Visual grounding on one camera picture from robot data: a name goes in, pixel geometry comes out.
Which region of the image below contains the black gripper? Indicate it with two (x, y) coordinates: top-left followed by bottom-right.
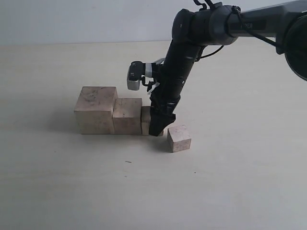
(149, 41), (202, 136)

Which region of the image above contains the third largest wooden cube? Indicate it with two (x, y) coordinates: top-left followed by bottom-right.
(141, 106), (151, 136)

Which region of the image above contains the smallest wooden cube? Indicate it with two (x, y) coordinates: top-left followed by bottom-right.
(167, 125), (191, 152)

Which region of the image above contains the second largest wooden cube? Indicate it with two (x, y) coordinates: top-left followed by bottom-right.
(113, 98), (142, 135)

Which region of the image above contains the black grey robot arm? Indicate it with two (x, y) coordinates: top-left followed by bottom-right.
(149, 0), (307, 136)

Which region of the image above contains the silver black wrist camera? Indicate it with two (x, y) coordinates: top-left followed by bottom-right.
(127, 61), (160, 93)

